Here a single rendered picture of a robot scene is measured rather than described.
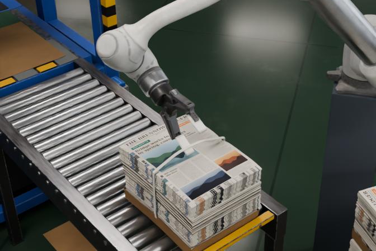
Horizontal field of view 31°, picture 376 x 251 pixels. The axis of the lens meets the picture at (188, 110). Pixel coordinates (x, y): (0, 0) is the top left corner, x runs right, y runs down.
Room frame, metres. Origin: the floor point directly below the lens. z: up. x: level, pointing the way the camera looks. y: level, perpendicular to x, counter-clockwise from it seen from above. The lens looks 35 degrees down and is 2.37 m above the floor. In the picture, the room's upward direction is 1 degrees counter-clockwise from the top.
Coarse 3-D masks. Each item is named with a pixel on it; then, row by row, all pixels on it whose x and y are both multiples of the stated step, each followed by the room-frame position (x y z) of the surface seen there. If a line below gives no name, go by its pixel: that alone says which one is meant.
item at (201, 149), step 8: (216, 136) 1.77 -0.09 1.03; (200, 144) 1.73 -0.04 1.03; (208, 144) 1.73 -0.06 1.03; (216, 144) 1.73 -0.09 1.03; (224, 144) 1.72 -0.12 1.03; (200, 152) 1.68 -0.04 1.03; (208, 152) 1.68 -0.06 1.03; (176, 160) 1.64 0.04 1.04; (184, 160) 1.64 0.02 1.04; (192, 160) 1.64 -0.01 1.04; (152, 168) 1.61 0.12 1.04; (168, 168) 1.60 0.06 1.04; (176, 168) 1.60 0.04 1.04; (152, 176) 1.59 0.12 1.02; (160, 176) 1.57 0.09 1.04; (152, 184) 1.59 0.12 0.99; (152, 192) 1.60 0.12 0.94; (160, 192) 1.57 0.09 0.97; (152, 200) 1.60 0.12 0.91; (160, 200) 1.56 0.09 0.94; (152, 208) 1.61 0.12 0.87; (160, 208) 1.57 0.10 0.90; (160, 216) 1.57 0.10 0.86
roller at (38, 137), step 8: (104, 104) 2.32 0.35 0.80; (112, 104) 2.33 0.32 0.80; (120, 104) 2.34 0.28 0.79; (88, 112) 2.26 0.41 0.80; (96, 112) 2.27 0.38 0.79; (104, 112) 2.29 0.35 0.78; (72, 120) 2.21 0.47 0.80; (80, 120) 2.22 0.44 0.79; (88, 120) 2.24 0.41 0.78; (48, 128) 2.16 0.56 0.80; (56, 128) 2.16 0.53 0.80; (64, 128) 2.17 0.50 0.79; (32, 136) 2.11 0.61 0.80; (40, 136) 2.11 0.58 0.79; (48, 136) 2.13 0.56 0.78; (32, 144) 2.08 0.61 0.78
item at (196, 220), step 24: (192, 168) 1.60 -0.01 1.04; (216, 168) 1.60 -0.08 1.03; (240, 168) 1.60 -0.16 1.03; (168, 192) 1.52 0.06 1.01; (192, 192) 1.49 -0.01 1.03; (216, 192) 1.50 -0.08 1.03; (240, 192) 1.55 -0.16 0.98; (168, 216) 1.53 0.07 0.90; (192, 216) 1.44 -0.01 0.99; (216, 216) 1.49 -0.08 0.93; (240, 216) 1.56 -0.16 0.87; (192, 240) 1.44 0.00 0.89
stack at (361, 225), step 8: (360, 192) 1.71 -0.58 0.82; (368, 192) 1.70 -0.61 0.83; (360, 200) 1.69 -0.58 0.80; (368, 200) 1.66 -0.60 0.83; (360, 208) 1.69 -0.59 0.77; (368, 208) 1.65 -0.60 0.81; (360, 216) 1.68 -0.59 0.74; (368, 216) 1.64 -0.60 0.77; (360, 224) 1.68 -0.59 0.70; (368, 224) 1.63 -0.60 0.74; (360, 232) 1.67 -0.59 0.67; (368, 232) 1.63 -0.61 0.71; (352, 240) 1.70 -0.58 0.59; (368, 240) 1.62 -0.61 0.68; (352, 248) 1.69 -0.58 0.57; (368, 248) 1.62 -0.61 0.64
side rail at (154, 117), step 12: (84, 60) 2.69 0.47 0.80; (84, 72) 2.61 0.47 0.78; (96, 72) 2.58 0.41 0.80; (108, 84) 2.47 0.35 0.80; (120, 96) 2.38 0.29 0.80; (132, 96) 2.38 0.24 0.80; (144, 108) 2.28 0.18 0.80; (156, 120) 2.19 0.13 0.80; (264, 192) 1.75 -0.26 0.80; (264, 204) 1.69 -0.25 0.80; (276, 204) 1.68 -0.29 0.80; (276, 216) 1.63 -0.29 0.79; (264, 228) 1.68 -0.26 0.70; (276, 228) 1.63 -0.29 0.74
